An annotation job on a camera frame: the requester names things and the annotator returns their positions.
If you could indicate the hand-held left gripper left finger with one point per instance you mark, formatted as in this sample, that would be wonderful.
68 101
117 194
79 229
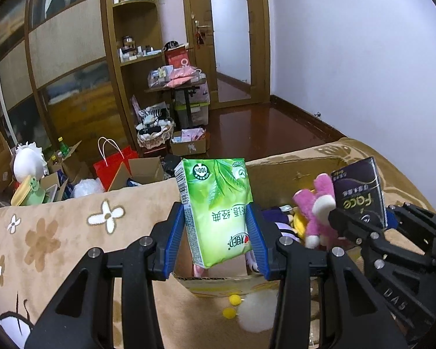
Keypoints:
172 232

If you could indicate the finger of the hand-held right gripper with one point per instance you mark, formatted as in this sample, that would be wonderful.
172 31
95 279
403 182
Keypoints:
425 229
356 229

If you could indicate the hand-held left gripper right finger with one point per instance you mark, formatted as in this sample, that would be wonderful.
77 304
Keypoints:
258 240

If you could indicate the dark purple plush doll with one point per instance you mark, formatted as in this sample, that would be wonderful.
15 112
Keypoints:
279 221

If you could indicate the black tissue pack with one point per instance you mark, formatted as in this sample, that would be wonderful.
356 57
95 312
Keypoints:
359 185

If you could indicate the pink plush bear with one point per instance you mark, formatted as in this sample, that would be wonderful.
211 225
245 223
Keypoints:
316 211

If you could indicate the yellow plush dog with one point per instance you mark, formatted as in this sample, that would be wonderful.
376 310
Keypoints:
299 225

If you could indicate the green tissue pack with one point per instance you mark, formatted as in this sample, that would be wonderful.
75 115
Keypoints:
218 207

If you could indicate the cardboard box yellow print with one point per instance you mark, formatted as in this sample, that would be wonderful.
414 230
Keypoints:
287 178

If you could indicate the yellow pompom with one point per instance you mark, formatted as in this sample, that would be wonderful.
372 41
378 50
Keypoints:
235 299
229 313

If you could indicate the dark cloth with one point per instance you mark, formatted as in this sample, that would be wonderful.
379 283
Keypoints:
171 165

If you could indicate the plain open cardboard box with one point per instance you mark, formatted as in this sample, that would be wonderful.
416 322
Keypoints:
145 171

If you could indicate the white fluffy plush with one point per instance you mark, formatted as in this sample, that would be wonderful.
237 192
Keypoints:
258 312

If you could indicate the small cardboard box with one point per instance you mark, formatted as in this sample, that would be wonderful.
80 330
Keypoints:
189 145

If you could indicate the red paper bag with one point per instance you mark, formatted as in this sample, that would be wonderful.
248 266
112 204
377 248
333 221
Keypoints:
111 167

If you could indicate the wicker basket with clothes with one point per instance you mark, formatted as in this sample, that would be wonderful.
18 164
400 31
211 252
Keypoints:
154 131

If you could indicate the clear storage bin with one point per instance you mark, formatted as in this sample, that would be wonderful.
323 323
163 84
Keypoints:
196 114

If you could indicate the cardboard box with bottles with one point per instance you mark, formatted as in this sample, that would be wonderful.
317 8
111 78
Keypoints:
71 163

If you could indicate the green glass bottle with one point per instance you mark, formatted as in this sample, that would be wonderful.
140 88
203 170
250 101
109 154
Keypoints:
61 147

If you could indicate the white plastic bag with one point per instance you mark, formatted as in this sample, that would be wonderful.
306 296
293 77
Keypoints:
204 92

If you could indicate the small wooden side table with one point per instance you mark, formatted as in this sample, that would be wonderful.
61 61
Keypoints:
178 89

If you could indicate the green frog plush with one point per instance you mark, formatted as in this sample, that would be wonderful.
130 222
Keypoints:
31 191

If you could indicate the clear desk organizer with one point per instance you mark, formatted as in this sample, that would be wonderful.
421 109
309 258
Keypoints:
158 77

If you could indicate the pink pouch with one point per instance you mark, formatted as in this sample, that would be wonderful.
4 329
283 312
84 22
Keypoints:
181 76

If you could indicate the white round plush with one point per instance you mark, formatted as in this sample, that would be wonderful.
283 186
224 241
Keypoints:
29 161

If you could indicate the red gift box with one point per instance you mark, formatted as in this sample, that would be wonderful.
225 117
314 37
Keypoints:
176 58

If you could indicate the row of toiletry bottles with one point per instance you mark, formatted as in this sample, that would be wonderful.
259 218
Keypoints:
138 51

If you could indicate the black hat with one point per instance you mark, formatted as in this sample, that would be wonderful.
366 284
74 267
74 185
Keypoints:
170 44

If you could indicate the wooden wardrobe with shelves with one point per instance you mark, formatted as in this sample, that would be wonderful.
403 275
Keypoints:
69 43

